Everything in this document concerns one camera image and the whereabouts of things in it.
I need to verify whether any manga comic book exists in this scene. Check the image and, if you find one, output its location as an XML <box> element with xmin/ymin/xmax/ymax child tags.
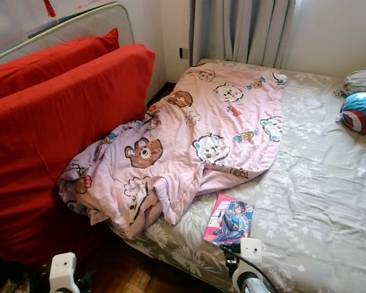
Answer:
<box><xmin>203</xmin><ymin>193</ymin><xmax>255</xmax><ymax>247</ymax></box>

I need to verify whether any pink cartoon quilt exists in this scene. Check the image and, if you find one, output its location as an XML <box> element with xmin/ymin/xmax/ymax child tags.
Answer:
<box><xmin>58</xmin><ymin>62</ymin><xmax>287</xmax><ymax>240</ymax></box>

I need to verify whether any stars and stripes bolster pillow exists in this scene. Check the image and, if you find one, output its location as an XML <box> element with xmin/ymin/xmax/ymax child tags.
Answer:
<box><xmin>339</xmin><ymin>90</ymin><xmax>366</xmax><ymax>136</ymax></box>

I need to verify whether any large red cushion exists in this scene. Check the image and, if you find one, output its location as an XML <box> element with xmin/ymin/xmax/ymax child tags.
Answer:
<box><xmin>0</xmin><ymin>44</ymin><xmax>156</xmax><ymax>266</ymax></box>

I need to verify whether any grey curtain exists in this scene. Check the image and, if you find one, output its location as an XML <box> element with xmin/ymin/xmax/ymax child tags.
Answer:
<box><xmin>189</xmin><ymin>0</ymin><xmax>296</xmax><ymax>69</ymax></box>

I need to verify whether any thin red cushion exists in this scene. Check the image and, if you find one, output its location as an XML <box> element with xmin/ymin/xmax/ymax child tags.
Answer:
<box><xmin>0</xmin><ymin>27</ymin><xmax>121</xmax><ymax>103</ymax></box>

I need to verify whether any white quilted mattress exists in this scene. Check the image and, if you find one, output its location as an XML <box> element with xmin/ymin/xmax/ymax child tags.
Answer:
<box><xmin>0</xmin><ymin>2</ymin><xmax>135</xmax><ymax>68</ymax></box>

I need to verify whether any red hanging tassel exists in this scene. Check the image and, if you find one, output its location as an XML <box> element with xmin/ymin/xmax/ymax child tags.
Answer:
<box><xmin>43</xmin><ymin>0</ymin><xmax>56</xmax><ymax>18</ymax></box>

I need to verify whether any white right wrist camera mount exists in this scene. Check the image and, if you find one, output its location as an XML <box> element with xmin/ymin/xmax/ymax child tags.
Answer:
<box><xmin>232</xmin><ymin>238</ymin><xmax>264</xmax><ymax>292</ymax></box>

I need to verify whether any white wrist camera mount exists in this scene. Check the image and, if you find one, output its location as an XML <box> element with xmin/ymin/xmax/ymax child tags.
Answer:
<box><xmin>50</xmin><ymin>252</ymin><xmax>80</xmax><ymax>293</ymax></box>
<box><xmin>232</xmin><ymin>238</ymin><xmax>264</xmax><ymax>292</ymax></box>

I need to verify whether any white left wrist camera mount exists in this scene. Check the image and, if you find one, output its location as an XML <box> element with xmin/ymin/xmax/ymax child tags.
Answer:
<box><xmin>50</xmin><ymin>252</ymin><xmax>80</xmax><ymax>293</ymax></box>

